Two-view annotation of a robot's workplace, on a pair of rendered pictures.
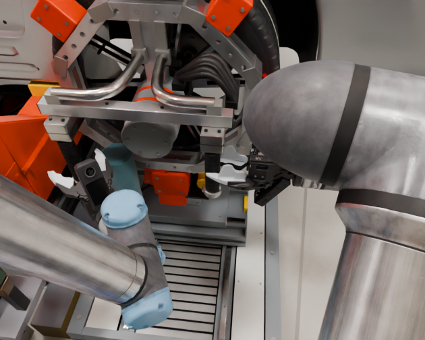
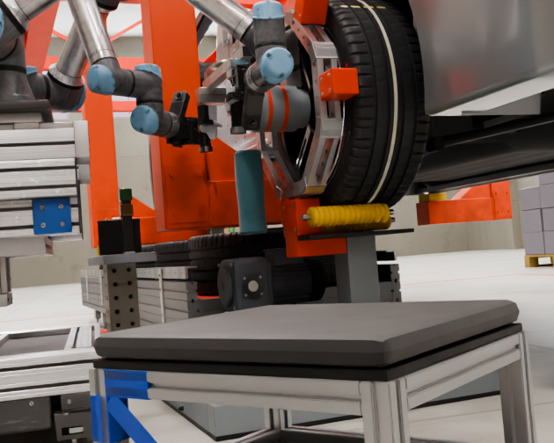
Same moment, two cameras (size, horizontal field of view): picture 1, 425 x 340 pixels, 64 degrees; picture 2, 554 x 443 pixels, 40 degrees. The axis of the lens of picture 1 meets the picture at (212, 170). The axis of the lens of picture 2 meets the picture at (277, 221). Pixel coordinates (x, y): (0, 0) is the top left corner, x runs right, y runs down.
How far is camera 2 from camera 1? 2.16 m
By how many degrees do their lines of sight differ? 74
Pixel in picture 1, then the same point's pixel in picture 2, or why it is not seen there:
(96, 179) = (178, 101)
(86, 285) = (83, 37)
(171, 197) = (290, 242)
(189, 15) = (287, 17)
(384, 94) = not seen: outside the picture
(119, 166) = (237, 156)
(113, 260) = (97, 34)
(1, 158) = (195, 151)
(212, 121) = (237, 54)
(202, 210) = not seen: hidden behind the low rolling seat
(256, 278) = not seen: hidden behind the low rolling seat
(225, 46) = (301, 32)
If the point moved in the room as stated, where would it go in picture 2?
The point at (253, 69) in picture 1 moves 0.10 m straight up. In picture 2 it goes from (310, 43) to (308, 7)
